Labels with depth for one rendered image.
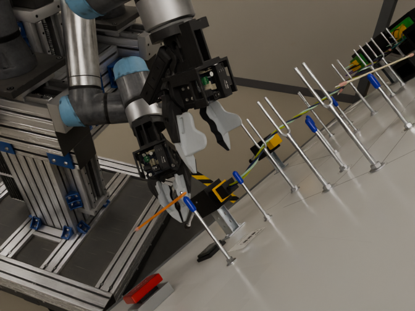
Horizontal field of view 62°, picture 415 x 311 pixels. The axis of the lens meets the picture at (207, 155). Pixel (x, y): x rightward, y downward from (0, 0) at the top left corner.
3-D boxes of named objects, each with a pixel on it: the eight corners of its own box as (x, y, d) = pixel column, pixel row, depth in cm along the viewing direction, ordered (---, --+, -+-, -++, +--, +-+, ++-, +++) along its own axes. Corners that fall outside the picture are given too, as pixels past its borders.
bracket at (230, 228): (237, 226, 62) (221, 203, 62) (245, 222, 60) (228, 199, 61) (222, 240, 59) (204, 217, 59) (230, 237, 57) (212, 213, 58)
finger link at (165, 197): (160, 227, 64) (146, 181, 66) (170, 227, 69) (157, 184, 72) (176, 221, 63) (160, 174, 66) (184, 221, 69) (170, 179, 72)
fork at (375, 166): (380, 170, 36) (298, 63, 37) (367, 175, 38) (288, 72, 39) (388, 160, 37) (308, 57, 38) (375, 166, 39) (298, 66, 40)
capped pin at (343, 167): (343, 172, 46) (304, 120, 47) (338, 173, 48) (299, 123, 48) (351, 165, 47) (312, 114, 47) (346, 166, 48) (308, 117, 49)
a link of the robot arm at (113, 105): (113, 104, 90) (104, 82, 80) (156, 101, 92) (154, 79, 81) (114, 132, 88) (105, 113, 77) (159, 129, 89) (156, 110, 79)
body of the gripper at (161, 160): (139, 181, 65) (121, 124, 68) (155, 187, 73) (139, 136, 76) (176, 165, 64) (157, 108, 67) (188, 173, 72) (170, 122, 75)
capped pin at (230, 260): (229, 261, 44) (179, 192, 44) (238, 257, 43) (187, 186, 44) (225, 268, 42) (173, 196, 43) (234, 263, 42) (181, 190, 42)
